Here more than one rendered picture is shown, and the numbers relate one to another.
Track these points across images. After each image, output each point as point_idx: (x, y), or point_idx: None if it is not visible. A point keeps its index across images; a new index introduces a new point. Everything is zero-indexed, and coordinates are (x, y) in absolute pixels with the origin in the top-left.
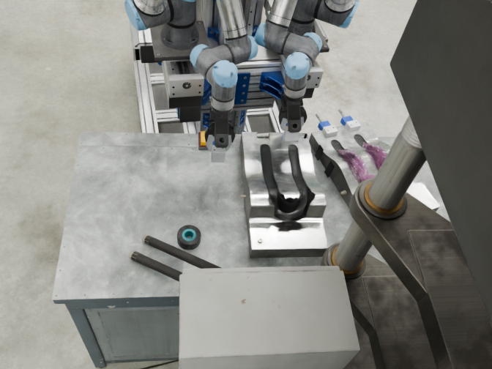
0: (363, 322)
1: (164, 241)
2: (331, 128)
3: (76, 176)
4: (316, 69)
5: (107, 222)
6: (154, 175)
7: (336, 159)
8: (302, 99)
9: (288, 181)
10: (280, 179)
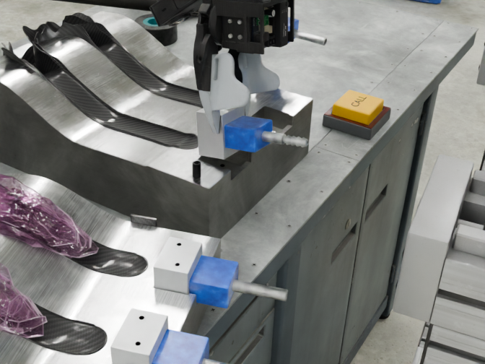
0: None
1: (179, 24)
2: (179, 256)
3: (373, 6)
4: (428, 217)
5: None
6: (318, 52)
7: (63, 194)
8: (230, 1)
9: (101, 85)
10: (120, 83)
